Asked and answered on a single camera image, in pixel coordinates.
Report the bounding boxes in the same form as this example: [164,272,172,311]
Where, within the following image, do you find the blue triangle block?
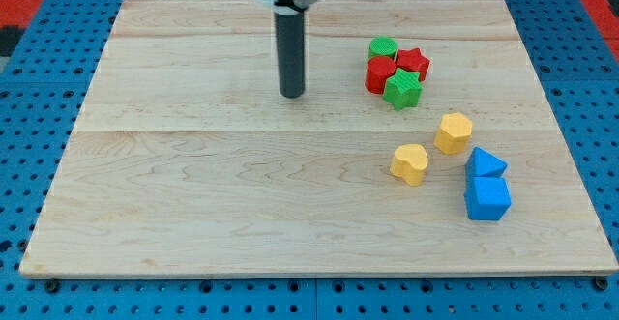
[465,147,508,178]

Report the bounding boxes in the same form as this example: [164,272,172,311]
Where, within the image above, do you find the red cylinder block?
[365,55,397,95]

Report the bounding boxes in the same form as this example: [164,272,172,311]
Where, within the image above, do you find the green cylinder block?
[368,37,398,59]

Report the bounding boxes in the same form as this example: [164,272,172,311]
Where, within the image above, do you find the green star block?
[383,68,423,111]

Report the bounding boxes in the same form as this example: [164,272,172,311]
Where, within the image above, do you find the yellow hexagon block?
[434,112,473,155]

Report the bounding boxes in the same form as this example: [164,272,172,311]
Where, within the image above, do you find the light wooden board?
[19,0,618,279]

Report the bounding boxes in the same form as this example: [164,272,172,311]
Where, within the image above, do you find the blue cube block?
[464,177,512,221]

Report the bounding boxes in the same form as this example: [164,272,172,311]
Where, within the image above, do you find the black cylindrical pointer rod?
[274,11,305,99]

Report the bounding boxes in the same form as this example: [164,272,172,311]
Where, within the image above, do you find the yellow heart block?
[390,144,429,187]

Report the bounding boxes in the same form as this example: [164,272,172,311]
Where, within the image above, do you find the red star block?
[396,48,430,82]

